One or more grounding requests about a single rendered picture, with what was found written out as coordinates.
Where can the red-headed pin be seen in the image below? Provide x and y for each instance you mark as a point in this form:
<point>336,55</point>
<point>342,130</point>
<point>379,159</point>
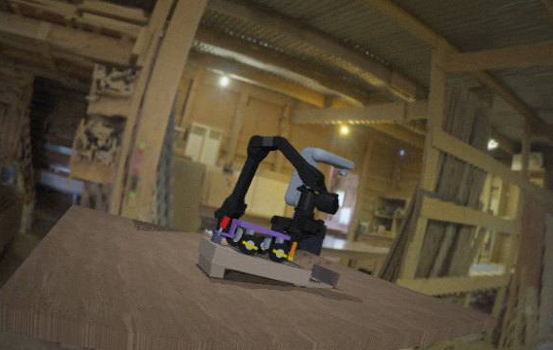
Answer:
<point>224,223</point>

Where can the yellow wedge chock with orange handle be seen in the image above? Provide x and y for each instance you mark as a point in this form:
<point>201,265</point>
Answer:
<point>290,257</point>

